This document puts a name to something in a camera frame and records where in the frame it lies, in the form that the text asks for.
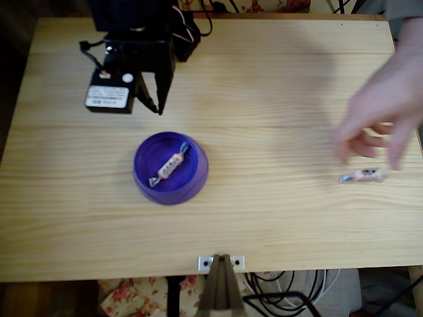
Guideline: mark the red white candy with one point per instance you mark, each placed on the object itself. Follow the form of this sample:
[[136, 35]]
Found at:
[[361, 175]]

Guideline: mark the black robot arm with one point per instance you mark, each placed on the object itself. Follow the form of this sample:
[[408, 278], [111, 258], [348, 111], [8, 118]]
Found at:
[[125, 14]]

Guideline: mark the pale wrapped candy with lettering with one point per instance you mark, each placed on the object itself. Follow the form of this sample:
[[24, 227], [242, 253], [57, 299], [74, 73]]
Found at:
[[170, 165]]

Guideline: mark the purple plastic bowl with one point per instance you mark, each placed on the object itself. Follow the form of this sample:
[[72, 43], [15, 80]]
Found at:
[[145, 188]]

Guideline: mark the person's bare hand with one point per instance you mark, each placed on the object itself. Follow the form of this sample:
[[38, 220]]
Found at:
[[380, 99]]

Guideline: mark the floral fabric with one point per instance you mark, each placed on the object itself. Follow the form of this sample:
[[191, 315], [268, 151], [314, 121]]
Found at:
[[264, 5], [132, 297]]

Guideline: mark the grey fabric cushion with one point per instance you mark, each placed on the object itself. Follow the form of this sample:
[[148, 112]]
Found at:
[[340, 294]]

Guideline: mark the wooden table leg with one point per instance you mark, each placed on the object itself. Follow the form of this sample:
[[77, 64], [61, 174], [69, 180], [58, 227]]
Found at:
[[415, 280]]

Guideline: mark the white metal bracket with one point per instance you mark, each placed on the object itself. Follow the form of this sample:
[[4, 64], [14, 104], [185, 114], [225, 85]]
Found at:
[[204, 263]]

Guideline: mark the black stand post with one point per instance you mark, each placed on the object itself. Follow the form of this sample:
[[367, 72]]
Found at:
[[173, 297]]

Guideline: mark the olive camera stand pole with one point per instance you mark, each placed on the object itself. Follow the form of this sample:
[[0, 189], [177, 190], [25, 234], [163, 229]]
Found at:
[[222, 290]]

